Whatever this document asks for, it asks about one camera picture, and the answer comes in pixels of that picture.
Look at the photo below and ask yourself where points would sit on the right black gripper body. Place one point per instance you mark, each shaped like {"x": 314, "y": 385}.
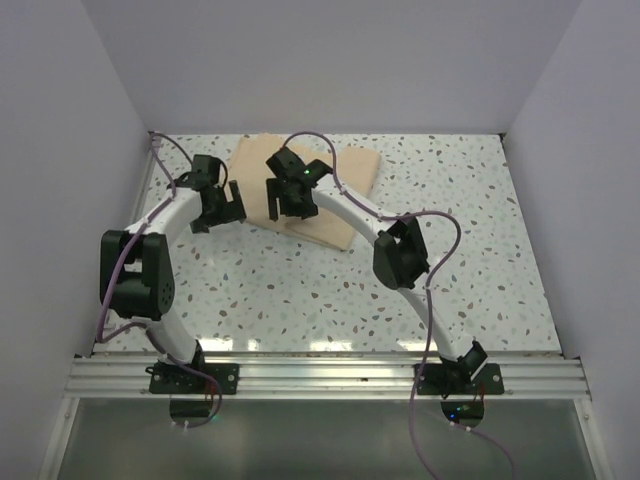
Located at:
{"x": 288, "y": 201}

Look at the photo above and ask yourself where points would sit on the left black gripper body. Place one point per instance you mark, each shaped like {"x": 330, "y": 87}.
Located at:
{"x": 222, "y": 212}

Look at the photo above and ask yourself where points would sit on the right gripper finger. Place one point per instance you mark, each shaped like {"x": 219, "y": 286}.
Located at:
{"x": 305, "y": 210}
{"x": 273, "y": 188}

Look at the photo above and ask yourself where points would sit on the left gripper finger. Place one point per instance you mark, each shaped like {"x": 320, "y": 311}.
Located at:
{"x": 201, "y": 225}
{"x": 235, "y": 207}

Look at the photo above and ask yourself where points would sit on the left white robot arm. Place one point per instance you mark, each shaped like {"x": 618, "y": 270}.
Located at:
{"x": 137, "y": 286}

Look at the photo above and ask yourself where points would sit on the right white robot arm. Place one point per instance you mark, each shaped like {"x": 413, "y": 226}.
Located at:
{"x": 400, "y": 256}

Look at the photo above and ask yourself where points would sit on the left side aluminium rail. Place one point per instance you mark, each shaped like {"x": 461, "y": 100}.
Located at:
{"x": 115, "y": 248}

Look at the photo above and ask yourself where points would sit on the aluminium extrusion rail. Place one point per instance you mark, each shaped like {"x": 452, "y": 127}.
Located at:
{"x": 331, "y": 376}

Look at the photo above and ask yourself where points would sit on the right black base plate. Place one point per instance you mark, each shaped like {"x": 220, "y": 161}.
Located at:
{"x": 437, "y": 379}

